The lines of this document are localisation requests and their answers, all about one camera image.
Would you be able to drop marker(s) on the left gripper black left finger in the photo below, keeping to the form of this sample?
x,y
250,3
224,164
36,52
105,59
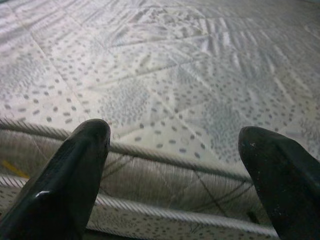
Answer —
x,y
60,190

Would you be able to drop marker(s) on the quilted grey white mattress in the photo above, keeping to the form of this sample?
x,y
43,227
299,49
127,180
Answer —
x,y
160,75

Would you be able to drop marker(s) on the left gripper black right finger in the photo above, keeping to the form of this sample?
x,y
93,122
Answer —
x,y
287,185

